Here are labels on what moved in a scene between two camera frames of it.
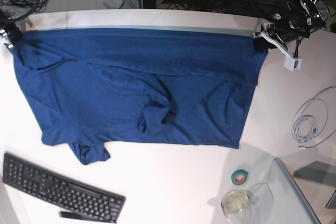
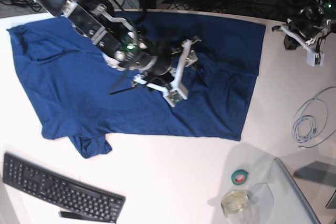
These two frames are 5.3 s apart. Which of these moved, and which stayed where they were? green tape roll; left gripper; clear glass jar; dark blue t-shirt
Moved: dark blue t-shirt; left gripper
Stayed: green tape roll; clear glass jar
